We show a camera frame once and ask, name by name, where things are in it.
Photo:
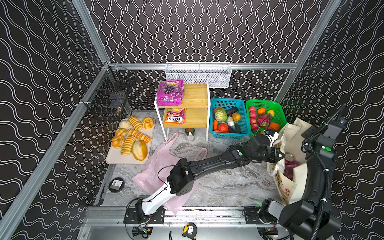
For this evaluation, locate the purple eggplant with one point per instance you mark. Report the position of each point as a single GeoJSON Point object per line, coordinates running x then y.
{"type": "Point", "coordinates": [231, 111]}

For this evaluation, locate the pink plastic bag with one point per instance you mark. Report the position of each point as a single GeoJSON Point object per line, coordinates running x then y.
{"type": "Point", "coordinates": [156, 172]}

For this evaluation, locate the yellow black tape measure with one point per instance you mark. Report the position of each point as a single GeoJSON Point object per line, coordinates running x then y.
{"type": "Point", "coordinates": [190, 231]}

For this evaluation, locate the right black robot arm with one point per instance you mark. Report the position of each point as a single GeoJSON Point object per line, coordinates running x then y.
{"type": "Point", "coordinates": [306, 208]}

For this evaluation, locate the black round puck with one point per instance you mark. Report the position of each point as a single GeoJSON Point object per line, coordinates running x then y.
{"type": "Point", "coordinates": [116, 185]}

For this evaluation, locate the black wire wall basket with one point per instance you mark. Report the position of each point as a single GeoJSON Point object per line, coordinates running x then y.
{"type": "Point", "coordinates": [110, 101]}

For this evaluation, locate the pink dragon fruit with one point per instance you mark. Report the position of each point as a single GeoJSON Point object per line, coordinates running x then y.
{"type": "Point", "coordinates": [264, 120]}

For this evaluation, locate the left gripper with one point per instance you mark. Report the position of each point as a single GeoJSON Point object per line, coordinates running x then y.
{"type": "Point", "coordinates": [276, 154]}

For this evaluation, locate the white wire wall basket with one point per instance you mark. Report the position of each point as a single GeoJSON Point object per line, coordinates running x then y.
{"type": "Point", "coordinates": [216, 74]}

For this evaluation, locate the cream canvas tote bag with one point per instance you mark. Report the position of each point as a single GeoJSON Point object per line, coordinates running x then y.
{"type": "Point", "coordinates": [290, 141]}

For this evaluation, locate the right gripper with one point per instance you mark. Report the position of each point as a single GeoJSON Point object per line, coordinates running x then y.
{"type": "Point", "coordinates": [308, 142]}

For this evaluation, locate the white wooden two-tier shelf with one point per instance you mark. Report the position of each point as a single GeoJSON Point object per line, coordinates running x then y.
{"type": "Point", "coordinates": [196, 102]}

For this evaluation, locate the purple snack bag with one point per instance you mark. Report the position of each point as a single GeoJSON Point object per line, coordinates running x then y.
{"type": "Point", "coordinates": [170, 93]}
{"type": "Point", "coordinates": [289, 169]}

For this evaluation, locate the green plastic basket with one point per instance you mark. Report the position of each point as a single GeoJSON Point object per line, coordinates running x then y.
{"type": "Point", "coordinates": [257, 107]}

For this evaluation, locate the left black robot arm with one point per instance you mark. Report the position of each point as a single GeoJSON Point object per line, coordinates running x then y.
{"type": "Point", "coordinates": [183, 174]}

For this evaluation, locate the beige bread tray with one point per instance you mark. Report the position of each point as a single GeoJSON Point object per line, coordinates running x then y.
{"type": "Point", "coordinates": [142, 129]}

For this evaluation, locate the teal plastic basket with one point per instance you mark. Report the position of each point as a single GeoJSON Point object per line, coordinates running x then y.
{"type": "Point", "coordinates": [236, 127]}

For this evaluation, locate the round crusty bread loaf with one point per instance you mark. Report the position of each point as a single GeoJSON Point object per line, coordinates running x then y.
{"type": "Point", "coordinates": [140, 150]}

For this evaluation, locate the red Fox's candy bag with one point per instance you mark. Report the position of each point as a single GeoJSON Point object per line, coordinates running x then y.
{"type": "Point", "coordinates": [175, 116]}

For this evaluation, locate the red soda can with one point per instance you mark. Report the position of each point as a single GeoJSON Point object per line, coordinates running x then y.
{"type": "Point", "coordinates": [289, 157]}

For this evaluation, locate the green cabbage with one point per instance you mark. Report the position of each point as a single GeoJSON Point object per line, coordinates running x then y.
{"type": "Point", "coordinates": [221, 115]}

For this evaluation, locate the striped long bread roll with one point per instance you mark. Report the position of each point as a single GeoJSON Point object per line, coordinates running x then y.
{"type": "Point", "coordinates": [128, 144]}

